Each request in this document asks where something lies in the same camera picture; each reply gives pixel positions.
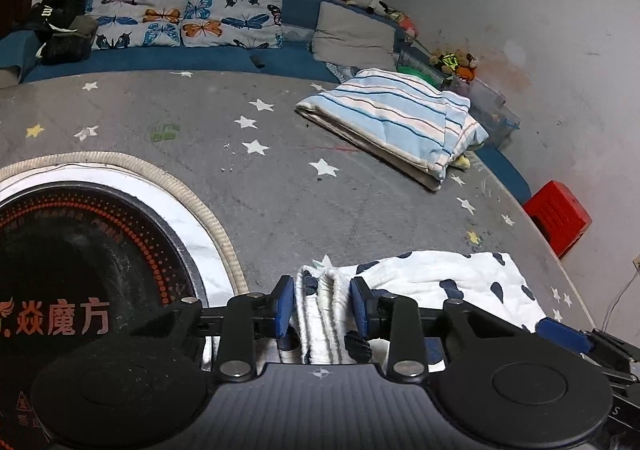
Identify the red plastic stool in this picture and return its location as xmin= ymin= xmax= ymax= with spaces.
xmin=522 ymin=180 xmax=593 ymax=259

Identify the clear plastic storage box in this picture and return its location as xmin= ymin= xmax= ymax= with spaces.
xmin=442 ymin=74 xmax=521 ymax=147

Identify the orange pink plush toy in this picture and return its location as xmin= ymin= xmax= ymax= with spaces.
xmin=390 ymin=10 xmax=421 ymax=43

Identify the white polka dot garment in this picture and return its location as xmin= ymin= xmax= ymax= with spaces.
xmin=277 ymin=250 xmax=548 ymax=376

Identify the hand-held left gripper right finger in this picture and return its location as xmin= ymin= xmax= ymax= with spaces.
xmin=349 ymin=276 xmax=497 ymax=381

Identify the blue sofa bench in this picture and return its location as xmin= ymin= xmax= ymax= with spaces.
xmin=0 ymin=0 xmax=532 ymax=205

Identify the grey cloth bundle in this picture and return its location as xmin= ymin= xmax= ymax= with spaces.
xmin=67 ymin=14 xmax=99 ymax=38

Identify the grey pillow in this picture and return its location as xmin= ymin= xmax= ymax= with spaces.
xmin=311 ymin=0 xmax=397 ymax=73

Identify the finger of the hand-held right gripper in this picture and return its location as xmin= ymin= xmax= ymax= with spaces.
xmin=537 ymin=317 xmax=640 ymax=372

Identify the grey star-print table cover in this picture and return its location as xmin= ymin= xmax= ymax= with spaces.
xmin=0 ymin=68 xmax=598 ymax=366

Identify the striped folded blanket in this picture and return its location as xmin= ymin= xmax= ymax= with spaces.
xmin=294 ymin=68 xmax=490 ymax=191

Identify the butterfly print pillow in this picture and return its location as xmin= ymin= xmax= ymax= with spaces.
xmin=85 ymin=0 xmax=287 ymax=50

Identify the round black induction cooker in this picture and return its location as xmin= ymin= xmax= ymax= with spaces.
xmin=0 ymin=165 xmax=236 ymax=450

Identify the brown yellow plush toy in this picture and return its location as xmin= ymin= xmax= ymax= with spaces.
xmin=430 ymin=50 xmax=480 ymax=80

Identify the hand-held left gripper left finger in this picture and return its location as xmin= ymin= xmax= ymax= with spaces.
xmin=144 ymin=275 xmax=297 ymax=381

